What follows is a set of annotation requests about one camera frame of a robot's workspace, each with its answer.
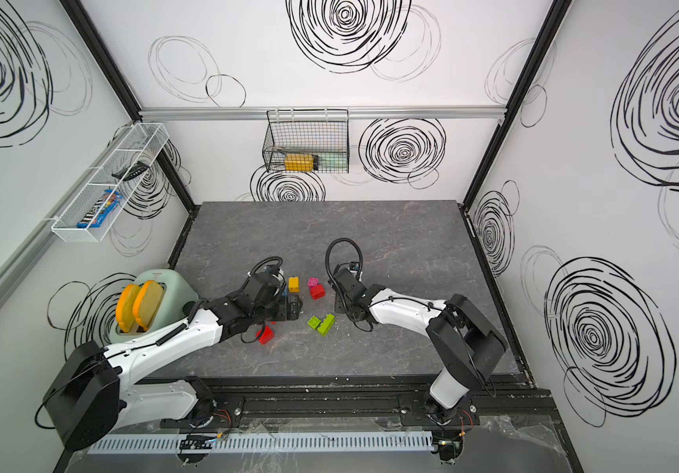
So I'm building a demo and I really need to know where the green item in basket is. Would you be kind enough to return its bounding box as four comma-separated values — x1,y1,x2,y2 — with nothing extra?
314,152,349,173

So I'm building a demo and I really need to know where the black corner frame post right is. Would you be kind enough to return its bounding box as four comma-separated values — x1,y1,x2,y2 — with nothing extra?
461,0,572,211

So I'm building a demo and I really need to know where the black wire wall basket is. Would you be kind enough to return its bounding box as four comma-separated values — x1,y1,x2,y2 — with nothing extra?
262,116,350,173

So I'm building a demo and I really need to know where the red lego brick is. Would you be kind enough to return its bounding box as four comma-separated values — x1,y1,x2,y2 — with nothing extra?
310,284,326,301
256,324,274,345

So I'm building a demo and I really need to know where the white wire shelf basket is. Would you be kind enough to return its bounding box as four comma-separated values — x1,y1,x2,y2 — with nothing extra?
51,122,169,244

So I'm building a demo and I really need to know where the mint green toaster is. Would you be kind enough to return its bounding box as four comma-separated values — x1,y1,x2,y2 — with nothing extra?
108,269,199,344

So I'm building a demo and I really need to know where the yellow lego brick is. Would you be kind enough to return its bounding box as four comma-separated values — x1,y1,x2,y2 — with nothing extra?
288,277,300,294

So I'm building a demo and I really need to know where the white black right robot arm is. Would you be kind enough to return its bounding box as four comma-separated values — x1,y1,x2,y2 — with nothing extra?
325,238,509,425

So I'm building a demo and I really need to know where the black corner frame post left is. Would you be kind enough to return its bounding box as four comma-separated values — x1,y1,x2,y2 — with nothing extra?
60,0,199,216

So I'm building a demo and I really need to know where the yellow toast slice right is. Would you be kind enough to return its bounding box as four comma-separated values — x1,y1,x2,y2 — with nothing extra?
134,281,164,330

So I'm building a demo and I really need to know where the aluminium wall rail left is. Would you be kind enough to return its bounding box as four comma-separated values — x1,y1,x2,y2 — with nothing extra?
0,123,130,309

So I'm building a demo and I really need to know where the black remote control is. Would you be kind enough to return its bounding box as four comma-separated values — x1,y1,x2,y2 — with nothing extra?
112,162,149,182

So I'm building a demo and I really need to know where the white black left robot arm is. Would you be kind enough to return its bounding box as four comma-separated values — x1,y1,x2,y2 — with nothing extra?
39,256,302,453

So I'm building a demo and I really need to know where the red lego brick front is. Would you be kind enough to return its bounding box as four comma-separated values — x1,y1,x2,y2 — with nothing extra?
256,324,274,345

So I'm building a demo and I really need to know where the aluminium wall rail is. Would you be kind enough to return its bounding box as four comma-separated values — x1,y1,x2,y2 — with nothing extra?
0,123,130,309
140,104,507,121

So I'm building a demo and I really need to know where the lime green long lego brick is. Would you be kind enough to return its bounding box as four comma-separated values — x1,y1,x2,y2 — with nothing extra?
308,313,337,337

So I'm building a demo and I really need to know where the yellow box in basket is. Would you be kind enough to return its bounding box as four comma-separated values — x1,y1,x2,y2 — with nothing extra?
283,153,317,173

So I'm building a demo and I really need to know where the white slotted cable duct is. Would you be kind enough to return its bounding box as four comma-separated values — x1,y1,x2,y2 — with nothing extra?
87,432,434,454

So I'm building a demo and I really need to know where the yellow toast slice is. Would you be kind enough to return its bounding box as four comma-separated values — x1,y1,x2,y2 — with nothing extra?
115,284,140,333
134,281,164,330

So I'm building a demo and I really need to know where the yellow toast slice left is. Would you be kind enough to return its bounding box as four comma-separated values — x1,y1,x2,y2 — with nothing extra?
115,284,140,333

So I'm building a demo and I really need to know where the blue candy packet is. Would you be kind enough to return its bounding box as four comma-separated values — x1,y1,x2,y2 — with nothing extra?
76,189,124,229

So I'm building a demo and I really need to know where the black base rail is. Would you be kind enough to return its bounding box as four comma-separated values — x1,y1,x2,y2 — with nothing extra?
198,374,557,427

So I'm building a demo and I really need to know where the aluminium wall rail back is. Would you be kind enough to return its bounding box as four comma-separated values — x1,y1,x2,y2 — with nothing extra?
140,104,507,121

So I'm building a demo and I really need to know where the black corner frame post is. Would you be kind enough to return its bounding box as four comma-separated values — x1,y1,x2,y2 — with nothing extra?
461,0,572,211
60,0,199,216

